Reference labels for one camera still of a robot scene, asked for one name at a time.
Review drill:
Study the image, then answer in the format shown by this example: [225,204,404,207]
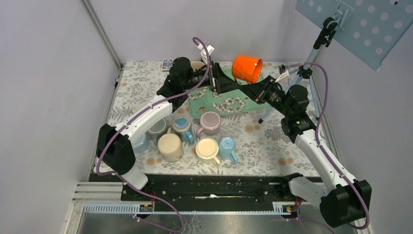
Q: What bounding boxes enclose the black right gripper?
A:
[240,76,292,117]

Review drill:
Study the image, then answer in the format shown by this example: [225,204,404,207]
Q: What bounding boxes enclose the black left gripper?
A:
[182,60,241,94]

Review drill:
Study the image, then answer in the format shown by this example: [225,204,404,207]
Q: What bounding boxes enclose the orange mug with black handle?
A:
[231,55,263,84]

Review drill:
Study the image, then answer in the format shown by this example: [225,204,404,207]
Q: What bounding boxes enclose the lilac mug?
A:
[196,111,221,137]

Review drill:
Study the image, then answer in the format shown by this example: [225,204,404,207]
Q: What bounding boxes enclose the light blue faceted mug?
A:
[218,136,238,163]

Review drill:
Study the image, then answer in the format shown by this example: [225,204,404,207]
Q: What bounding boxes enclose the beige seahorse print mug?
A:
[190,61,207,72]

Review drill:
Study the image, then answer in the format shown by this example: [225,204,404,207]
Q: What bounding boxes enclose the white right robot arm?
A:
[239,76,372,230]

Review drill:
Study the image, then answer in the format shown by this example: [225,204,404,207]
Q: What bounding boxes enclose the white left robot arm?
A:
[95,57,240,200]

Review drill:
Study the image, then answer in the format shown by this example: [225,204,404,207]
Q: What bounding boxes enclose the blue butterfly mug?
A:
[172,116,195,144]

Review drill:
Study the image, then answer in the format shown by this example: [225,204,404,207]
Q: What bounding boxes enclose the cream yellow mug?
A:
[195,137,221,167]

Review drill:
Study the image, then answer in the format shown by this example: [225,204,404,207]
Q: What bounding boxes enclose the grey mug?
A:
[147,118,169,146]

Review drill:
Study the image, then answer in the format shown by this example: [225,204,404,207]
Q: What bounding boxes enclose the beige cartoon print mug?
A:
[158,133,184,162]

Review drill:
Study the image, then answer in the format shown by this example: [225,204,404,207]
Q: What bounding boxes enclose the pale blue ribbed mug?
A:
[131,133,149,154]

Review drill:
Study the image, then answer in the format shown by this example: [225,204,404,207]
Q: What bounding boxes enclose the green floral bird tray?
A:
[188,87,270,119]

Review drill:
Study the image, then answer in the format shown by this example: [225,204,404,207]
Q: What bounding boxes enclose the floral tablecloth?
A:
[108,61,318,176]

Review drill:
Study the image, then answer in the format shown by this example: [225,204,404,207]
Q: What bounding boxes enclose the playing card box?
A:
[161,58,173,72]

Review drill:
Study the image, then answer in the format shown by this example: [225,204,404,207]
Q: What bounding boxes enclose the light blue tripod stand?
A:
[258,16,339,124]

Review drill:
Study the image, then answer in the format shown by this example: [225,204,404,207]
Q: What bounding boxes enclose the blue dotted panel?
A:
[296,0,413,71]

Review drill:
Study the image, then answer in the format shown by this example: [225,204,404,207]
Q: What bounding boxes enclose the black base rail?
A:
[89,173,323,213]

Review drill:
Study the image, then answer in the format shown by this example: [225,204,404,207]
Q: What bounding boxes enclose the white slotted cable duct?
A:
[84,202,291,215]

